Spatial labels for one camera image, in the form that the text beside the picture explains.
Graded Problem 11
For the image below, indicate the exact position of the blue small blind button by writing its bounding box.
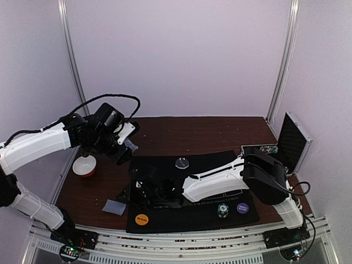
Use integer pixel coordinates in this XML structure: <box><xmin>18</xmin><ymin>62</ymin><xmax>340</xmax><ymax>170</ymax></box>
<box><xmin>236</xmin><ymin>202</ymin><xmax>250</xmax><ymax>215</ymax></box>

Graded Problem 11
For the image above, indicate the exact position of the white red bowl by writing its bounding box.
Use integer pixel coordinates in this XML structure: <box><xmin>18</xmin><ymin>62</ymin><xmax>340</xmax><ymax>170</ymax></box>
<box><xmin>72</xmin><ymin>156</ymin><xmax>97</xmax><ymax>178</ymax></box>

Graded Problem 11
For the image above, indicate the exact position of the mixed colour chip stack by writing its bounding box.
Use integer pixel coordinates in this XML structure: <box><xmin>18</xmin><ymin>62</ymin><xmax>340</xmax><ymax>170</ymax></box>
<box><xmin>217</xmin><ymin>203</ymin><xmax>229</xmax><ymax>218</ymax></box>

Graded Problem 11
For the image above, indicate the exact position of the black poker cloth mat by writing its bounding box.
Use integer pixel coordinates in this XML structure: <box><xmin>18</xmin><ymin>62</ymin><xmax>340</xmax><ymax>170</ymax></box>
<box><xmin>126</xmin><ymin>150</ymin><xmax>260</xmax><ymax>234</ymax></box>

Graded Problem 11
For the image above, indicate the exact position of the grey playing card deck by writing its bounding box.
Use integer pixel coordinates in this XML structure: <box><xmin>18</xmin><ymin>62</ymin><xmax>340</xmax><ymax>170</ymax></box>
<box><xmin>124</xmin><ymin>139</ymin><xmax>139</xmax><ymax>152</ymax></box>

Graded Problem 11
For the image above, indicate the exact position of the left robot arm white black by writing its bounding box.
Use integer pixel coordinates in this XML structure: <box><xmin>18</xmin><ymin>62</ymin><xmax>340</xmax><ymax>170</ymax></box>
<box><xmin>1</xmin><ymin>103</ymin><xmax>138</xmax><ymax>248</ymax></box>

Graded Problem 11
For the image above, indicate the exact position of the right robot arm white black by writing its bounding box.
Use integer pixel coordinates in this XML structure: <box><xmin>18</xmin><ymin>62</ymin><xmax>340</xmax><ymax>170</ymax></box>
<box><xmin>117</xmin><ymin>147</ymin><xmax>310</xmax><ymax>247</ymax></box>

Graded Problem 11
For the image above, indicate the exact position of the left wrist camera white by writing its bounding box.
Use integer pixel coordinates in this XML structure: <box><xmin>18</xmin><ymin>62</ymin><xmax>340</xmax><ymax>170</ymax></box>
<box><xmin>115</xmin><ymin>122</ymin><xmax>137</xmax><ymax>145</ymax></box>

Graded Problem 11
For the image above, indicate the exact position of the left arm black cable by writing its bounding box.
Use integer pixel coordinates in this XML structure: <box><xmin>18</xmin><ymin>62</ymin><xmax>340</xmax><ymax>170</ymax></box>
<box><xmin>2</xmin><ymin>94</ymin><xmax>141</xmax><ymax>146</ymax></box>

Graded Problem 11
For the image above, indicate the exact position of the orange big blind button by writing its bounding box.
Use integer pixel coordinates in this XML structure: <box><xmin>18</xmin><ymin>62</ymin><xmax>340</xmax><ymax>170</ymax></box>
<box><xmin>135</xmin><ymin>214</ymin><xmax>149</xmax><ymax>226</ymax></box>

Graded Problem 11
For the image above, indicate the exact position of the poker chip row upper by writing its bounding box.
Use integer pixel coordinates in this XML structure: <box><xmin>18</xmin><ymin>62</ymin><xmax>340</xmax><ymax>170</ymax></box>
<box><xmin>259</xmin><ymin>145</ymin><xmax>278</xmax><ymax>154</ymax></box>

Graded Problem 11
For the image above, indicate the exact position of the left aluminium frame post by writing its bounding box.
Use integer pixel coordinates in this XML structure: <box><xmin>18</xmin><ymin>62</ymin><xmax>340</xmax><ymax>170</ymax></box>
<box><xmin>57</xmin><ymin>0</ymin><xmax>86</xmax><ymax>103</ymax></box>

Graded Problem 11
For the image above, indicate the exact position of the clear round dealer button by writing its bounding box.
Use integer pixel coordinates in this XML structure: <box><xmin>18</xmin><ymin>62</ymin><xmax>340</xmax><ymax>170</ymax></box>
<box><xmin>175</xmin><ymin>157</ymin><xmax>189</xmax><ymax>169</ymax></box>

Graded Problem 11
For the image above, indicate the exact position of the aluminium frame post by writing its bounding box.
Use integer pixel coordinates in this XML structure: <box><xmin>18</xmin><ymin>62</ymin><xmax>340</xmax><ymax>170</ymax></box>
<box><xmin>57</xmin><ymin>0</ymin><xmax>86</xmax><ymax>103</ymax></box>
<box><xmin>266</xmin><ymin>0</ymin><xmax>300</xmax><ymax>125</ymax></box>

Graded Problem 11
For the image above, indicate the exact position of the right aluminium frame post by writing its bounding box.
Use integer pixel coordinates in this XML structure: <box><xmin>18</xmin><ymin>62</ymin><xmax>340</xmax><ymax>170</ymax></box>
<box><xmin>266</xmin><ymin>0</ymin><xmax>300</xmax><ymax>125</ymax></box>

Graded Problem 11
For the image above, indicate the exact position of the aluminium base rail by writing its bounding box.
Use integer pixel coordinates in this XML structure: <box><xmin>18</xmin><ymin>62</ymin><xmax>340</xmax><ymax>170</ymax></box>
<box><xmin>21</xmin><ymin>214</ymin><xmax>339</xmax><ymax>264</ymax></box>

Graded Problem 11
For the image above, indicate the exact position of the aluminium poker chip case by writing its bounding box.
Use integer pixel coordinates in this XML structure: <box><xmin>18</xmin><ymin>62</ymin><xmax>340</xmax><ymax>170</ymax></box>
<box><xmin>241</xmin><ymin>112</ymin><xmax>312</xmax><ymax>176</ymax></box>

